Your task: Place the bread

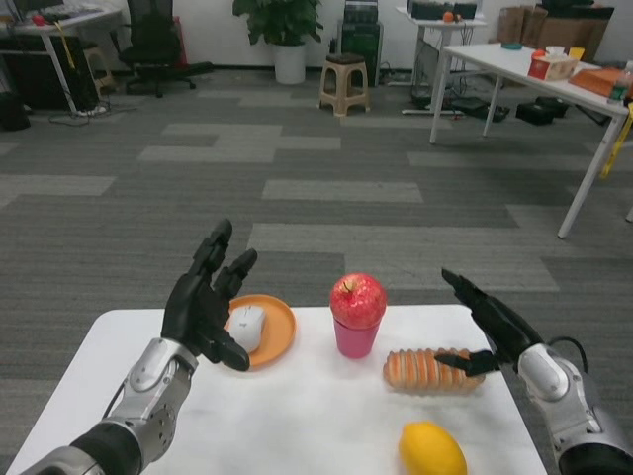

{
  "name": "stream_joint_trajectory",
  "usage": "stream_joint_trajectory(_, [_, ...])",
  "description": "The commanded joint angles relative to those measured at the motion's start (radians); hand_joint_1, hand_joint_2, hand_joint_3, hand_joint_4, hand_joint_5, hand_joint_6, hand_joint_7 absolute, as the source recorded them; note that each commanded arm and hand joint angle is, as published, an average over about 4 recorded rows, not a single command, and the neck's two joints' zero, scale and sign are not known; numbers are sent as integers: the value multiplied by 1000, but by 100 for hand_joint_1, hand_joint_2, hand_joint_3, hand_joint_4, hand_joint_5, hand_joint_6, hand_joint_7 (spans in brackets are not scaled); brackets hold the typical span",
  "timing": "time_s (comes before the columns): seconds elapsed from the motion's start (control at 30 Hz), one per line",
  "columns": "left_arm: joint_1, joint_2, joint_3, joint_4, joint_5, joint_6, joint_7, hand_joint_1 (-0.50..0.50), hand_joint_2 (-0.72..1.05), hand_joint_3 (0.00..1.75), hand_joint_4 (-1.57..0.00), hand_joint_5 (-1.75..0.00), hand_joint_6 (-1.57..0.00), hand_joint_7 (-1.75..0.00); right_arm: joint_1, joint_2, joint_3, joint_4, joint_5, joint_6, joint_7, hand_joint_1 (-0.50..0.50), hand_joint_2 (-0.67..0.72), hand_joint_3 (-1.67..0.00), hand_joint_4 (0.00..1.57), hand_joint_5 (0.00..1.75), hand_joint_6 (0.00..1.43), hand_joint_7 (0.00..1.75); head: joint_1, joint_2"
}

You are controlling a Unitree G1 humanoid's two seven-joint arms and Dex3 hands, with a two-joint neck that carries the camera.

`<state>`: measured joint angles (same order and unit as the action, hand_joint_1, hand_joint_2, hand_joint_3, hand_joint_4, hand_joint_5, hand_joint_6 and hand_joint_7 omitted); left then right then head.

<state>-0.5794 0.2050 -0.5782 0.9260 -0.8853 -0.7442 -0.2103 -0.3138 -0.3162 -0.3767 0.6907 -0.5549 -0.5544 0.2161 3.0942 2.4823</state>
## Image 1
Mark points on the black bag under table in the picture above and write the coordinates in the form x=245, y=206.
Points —
x=475, y=106

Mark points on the orange fruit on desk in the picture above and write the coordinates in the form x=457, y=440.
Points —
x=449, y=16

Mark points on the pink plastic cup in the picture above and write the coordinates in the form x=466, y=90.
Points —
x=355, y=341

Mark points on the red apple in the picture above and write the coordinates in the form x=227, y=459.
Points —
x=358, y=302

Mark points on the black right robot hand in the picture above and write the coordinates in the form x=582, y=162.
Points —
x=499, y=316

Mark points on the green plastic bottle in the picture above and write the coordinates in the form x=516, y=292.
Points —
x=618, y=91

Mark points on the white computer mouse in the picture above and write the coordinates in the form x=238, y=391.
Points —
x=247, y=329

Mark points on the black case on floor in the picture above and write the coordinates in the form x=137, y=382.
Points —
x=541, y=111

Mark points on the small white standing desk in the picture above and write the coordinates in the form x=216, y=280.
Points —
x=445, y=22

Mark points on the ridged tan bread loaf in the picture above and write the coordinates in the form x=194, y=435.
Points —
x=415, y=371

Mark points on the white desk with slanted leg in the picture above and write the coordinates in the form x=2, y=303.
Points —
x=59, y=79

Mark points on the black office chair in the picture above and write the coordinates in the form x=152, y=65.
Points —
x=148, y=39

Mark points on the black computer tower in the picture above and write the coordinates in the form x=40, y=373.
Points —
x=361, y=44

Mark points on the beige plastic stool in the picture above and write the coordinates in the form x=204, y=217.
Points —
x=344, y=66

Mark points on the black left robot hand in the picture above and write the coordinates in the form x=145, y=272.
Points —
x=193, y=312

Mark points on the white power strip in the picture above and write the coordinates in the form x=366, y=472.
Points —
x=90, y=111

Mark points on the white cup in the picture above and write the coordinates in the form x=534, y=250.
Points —
x=555, y=50

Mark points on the large white office table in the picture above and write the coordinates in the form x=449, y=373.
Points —
x=494, y=57

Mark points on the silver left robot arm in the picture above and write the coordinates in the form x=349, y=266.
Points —
x=148, y=391

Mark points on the orange plate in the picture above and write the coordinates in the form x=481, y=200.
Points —
x=279, y=326

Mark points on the orange tray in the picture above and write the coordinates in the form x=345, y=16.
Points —
x=593, y=81

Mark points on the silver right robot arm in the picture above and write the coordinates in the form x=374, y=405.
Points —
x=564, y=386

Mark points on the red tissue box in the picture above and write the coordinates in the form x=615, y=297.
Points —
x=551, y=69

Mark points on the yellow lemon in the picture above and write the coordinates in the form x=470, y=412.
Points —
x=430, y=450

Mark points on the teal lid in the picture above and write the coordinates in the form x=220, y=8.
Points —
x=512, y=46

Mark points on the black cabinet under desk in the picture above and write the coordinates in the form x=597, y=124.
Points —
x=29, y=74

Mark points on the green potted plant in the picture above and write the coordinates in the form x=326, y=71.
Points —
x=277, y=20

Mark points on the brown cardboard boxes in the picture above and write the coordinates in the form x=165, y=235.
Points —
x=559, y=29

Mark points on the red object on desk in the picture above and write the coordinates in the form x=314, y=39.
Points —
x=38, y=20

